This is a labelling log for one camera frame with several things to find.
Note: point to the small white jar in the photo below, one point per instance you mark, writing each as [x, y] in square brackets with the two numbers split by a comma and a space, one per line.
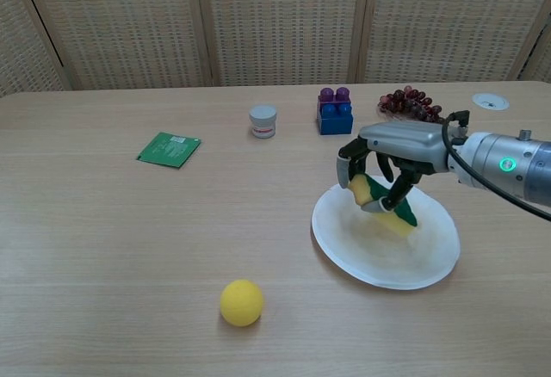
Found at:
[263, 121]

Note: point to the yellow foam ball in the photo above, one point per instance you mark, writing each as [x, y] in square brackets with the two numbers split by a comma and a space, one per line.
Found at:
[241, 303]

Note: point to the dark red grape bunch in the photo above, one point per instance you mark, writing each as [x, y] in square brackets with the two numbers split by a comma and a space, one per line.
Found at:
[404, 97]

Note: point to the green foil packet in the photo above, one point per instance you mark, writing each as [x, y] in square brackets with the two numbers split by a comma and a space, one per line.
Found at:
[168, 150]

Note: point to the blue plastic toy brick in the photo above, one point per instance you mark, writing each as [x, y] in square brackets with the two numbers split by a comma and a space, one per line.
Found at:
[336, 125]

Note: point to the white paper plate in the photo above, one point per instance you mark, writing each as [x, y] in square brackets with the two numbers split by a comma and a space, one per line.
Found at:
[387, 265]

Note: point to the yellow green sponge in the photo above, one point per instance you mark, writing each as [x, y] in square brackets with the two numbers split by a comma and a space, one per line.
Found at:
[358, 189]

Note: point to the woven folding screen panel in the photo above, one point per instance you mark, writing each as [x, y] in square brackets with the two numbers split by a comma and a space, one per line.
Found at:
[452, 20]
[540, 63]
[21, 41]
[280, 24]
[125, 24]

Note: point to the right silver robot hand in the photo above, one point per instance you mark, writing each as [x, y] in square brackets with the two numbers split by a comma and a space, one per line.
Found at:
[404, 140]

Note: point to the purple toy building block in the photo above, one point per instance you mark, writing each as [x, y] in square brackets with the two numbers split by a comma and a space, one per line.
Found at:
[333, 93]

